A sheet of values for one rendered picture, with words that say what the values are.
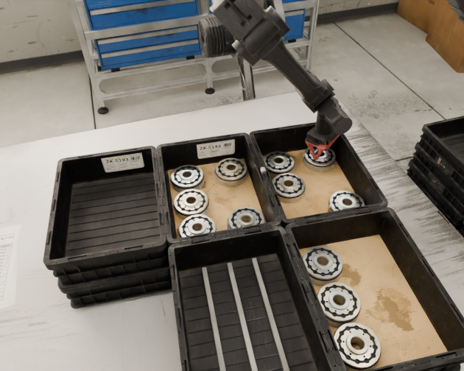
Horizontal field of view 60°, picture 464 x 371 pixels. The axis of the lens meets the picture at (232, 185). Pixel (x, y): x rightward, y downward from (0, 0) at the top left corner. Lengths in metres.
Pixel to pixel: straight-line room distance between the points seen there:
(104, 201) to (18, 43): 2.79
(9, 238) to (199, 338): 0.77
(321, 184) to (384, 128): 1.77
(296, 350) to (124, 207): 0.65
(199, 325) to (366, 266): 0.46
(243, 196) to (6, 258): 0.77
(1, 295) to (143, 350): 0.47
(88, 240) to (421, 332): 0.89
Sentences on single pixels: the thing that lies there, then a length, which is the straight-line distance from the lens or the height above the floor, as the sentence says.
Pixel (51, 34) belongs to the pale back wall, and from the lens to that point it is 3.91.
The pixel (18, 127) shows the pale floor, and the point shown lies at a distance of 3.33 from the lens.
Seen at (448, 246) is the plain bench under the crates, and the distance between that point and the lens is 1.45.
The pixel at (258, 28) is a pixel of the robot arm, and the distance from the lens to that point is 0.87.
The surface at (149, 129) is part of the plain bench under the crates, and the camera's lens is 1.77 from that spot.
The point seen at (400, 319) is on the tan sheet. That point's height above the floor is 0.83.
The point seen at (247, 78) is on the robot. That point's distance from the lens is 2.04.
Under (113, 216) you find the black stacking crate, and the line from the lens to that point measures 1.27.
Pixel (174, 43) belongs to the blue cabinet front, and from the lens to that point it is 3.04.
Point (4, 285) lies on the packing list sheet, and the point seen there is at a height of 0.70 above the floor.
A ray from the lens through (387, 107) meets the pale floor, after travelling 3.28.
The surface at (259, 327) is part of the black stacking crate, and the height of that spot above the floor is 0.83.
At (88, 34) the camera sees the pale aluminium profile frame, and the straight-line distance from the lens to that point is 2.93.
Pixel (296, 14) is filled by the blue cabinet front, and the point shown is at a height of 0.52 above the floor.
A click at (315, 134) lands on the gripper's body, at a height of 0.96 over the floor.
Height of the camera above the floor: 1.75
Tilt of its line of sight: 45 degrees down
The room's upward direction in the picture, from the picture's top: 2 degrees counter-clockwise
